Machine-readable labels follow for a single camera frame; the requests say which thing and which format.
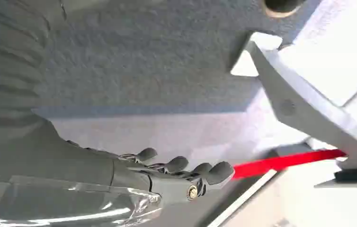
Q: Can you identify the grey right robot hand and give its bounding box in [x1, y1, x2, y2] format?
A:
[0, 120, 236, 206]

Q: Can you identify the ribbed grey right arm sleeve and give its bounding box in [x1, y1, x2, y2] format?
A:
[0, 0, 68, 146]

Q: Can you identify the white floor tape strip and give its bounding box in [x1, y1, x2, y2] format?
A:
[206, 169, 278, 227]

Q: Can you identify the black round foot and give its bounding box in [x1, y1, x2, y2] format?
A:
[261, 0, 307, 19]

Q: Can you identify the red strap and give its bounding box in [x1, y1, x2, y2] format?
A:
[232, 148, 348, 181]

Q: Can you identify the white metal frame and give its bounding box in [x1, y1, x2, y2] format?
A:
[246, 31, 357, 171]

